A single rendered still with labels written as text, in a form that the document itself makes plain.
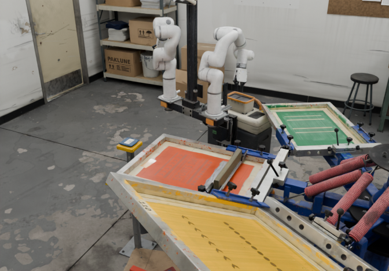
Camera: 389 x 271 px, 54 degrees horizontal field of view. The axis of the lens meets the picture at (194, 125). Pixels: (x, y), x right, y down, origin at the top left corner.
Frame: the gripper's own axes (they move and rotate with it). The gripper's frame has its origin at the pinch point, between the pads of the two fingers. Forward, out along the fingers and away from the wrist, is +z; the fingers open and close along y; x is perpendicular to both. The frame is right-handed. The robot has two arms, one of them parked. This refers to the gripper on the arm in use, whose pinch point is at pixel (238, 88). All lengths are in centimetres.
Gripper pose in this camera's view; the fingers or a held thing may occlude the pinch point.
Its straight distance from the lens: 285.8
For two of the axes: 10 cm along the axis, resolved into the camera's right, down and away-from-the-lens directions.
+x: -6.8, -1.5, 7.2
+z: -0.9, 9.9, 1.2
